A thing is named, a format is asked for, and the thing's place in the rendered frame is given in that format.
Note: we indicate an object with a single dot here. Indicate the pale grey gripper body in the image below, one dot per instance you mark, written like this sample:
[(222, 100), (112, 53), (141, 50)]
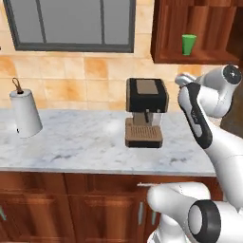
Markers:
[(184, 79)]

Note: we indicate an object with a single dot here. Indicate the green cup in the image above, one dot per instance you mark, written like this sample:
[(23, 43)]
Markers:
[(189, 44)]

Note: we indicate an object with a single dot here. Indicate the open wooden wall cabinet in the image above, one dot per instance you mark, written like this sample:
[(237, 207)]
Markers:
[(209, 25)]

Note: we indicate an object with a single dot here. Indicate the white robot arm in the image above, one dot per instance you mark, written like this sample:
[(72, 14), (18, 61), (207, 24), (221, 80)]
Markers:
[(228, 164)]

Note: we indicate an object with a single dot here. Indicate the brown paper towel holder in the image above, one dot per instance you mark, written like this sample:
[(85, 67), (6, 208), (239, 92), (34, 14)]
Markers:
[(17, 84)]

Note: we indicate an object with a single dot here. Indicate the grey framed window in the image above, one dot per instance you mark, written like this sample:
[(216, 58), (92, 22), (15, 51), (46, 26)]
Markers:
[(69, 22)]

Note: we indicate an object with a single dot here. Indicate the white paper towel roll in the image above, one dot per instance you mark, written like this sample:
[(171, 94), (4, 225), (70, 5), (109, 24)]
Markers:
[(26, 114)]

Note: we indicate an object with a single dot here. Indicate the black and tan coffee machine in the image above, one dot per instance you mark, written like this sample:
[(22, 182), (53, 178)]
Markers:
[(146, 95)]

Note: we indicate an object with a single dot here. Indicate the wooden cupboard door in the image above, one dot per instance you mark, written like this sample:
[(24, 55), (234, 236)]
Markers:
[(148, 226), (31, 218), (104, 218)]

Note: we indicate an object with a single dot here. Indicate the wooden drawer front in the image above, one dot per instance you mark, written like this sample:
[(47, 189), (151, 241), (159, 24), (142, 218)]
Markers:
[(31, 183), (107, 185)]

